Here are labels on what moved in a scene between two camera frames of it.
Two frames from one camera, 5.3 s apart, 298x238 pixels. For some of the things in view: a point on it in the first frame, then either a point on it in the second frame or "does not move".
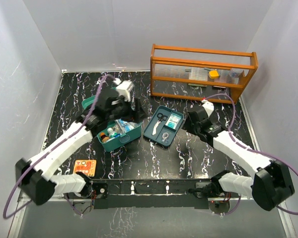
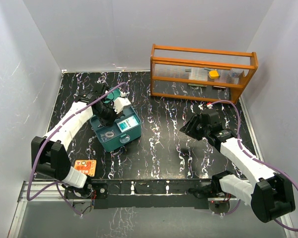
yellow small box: x=213 y=74 does not move
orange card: x=88 y=166 does not move
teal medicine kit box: x=120 y=132 does not move
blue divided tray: x=163 y=125 to x=126 y=128
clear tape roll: x=165 y=135 to x=109 y=134
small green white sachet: x=173 y=120 to x=127 y=123
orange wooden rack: x=199 y=74 does not move
